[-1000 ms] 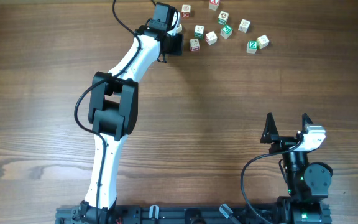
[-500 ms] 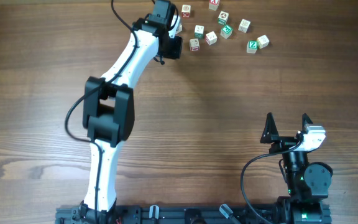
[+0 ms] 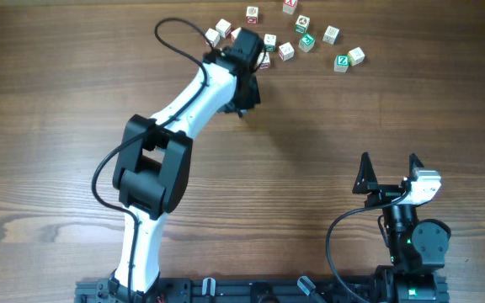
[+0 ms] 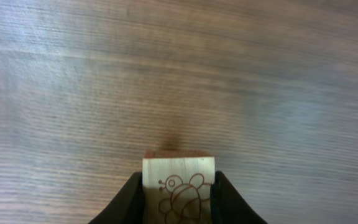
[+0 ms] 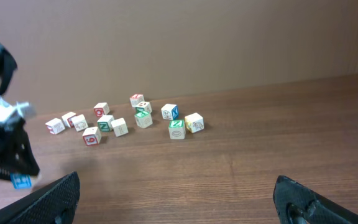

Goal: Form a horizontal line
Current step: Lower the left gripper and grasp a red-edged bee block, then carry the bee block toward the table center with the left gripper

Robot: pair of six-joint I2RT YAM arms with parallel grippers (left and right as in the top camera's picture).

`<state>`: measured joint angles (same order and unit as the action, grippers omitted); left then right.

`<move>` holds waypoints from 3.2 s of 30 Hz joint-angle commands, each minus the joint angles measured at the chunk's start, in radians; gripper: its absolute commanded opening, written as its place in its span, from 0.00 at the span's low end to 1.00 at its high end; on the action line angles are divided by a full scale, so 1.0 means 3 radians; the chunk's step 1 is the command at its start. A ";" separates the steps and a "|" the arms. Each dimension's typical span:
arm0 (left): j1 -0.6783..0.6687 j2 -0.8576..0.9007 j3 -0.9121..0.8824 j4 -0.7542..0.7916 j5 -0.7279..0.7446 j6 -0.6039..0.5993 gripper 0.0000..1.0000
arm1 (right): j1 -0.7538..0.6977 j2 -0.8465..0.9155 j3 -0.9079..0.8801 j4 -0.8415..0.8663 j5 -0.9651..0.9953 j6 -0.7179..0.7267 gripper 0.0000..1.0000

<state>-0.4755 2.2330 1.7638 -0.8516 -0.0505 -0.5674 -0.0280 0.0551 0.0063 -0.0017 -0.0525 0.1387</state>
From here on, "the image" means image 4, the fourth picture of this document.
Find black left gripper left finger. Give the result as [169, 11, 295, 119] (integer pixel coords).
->
[89, 172, 145, 224]

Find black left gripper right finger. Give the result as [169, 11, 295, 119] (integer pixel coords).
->
[209, 171, 267, 224]

